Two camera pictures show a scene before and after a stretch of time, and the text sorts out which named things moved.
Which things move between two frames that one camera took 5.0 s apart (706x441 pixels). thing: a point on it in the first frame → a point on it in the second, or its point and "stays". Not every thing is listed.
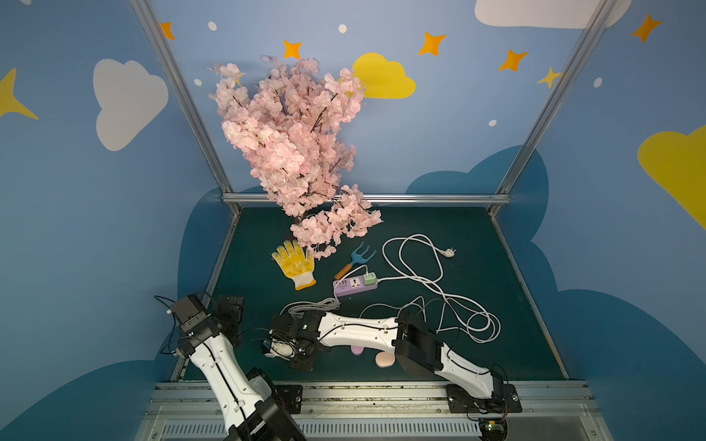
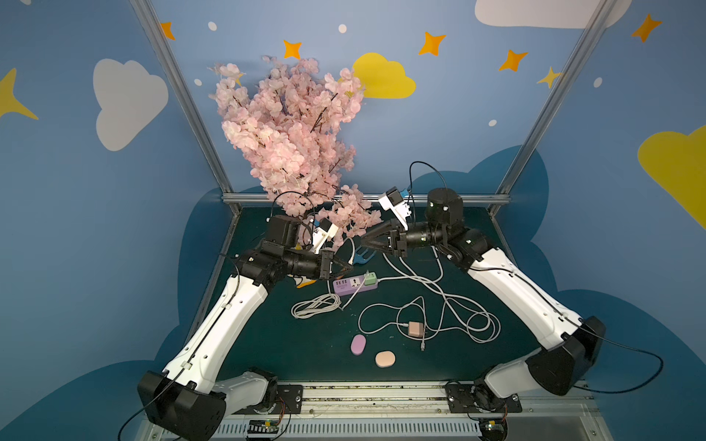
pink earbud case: x=385 y=359 stays
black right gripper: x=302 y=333 → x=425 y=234
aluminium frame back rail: x=393 y=197 stays
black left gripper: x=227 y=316 → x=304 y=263
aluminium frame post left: x=188 y=99 stays
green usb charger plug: x=370 y=278 stays
